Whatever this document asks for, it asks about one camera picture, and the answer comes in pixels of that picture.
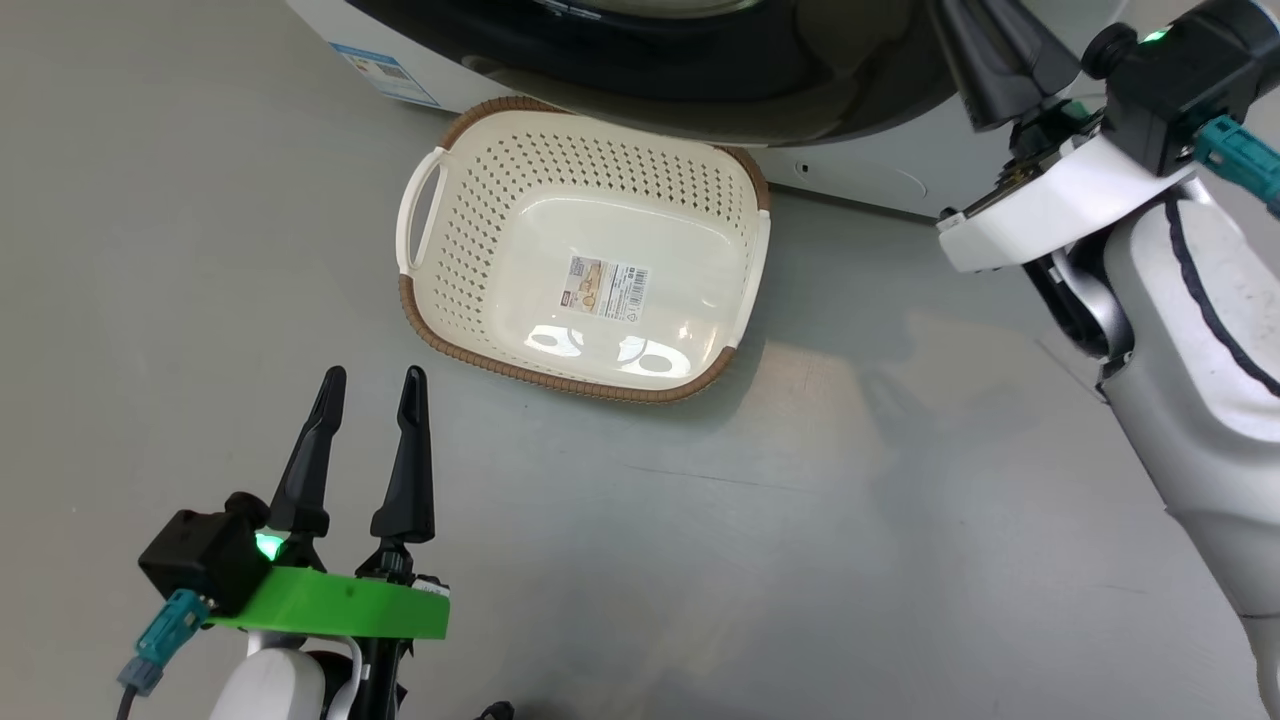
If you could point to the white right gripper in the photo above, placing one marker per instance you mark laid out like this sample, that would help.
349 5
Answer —
1060 200

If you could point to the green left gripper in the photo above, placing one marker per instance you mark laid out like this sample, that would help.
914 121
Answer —
340 605

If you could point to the dark washing machine door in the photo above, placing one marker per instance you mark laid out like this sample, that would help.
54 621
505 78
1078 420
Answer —
650 70

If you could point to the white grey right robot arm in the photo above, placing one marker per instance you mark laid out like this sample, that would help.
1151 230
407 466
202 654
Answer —
1200 420

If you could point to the white front-load washing machine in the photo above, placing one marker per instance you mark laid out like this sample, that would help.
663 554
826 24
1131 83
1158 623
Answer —
860 170

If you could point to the paper label in basket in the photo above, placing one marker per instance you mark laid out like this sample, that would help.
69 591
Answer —
604 288

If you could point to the cream perforated laundry basket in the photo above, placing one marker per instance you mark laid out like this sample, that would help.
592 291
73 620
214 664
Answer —
500 180

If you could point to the blue energy label sticker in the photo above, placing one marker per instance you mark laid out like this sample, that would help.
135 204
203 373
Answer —
385 75

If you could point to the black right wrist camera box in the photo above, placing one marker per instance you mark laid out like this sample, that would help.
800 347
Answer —
1180 80

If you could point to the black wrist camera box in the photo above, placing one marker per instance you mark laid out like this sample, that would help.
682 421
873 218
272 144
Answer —
195 555
1180 80

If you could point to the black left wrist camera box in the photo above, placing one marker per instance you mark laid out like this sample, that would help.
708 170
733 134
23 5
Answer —
195 555

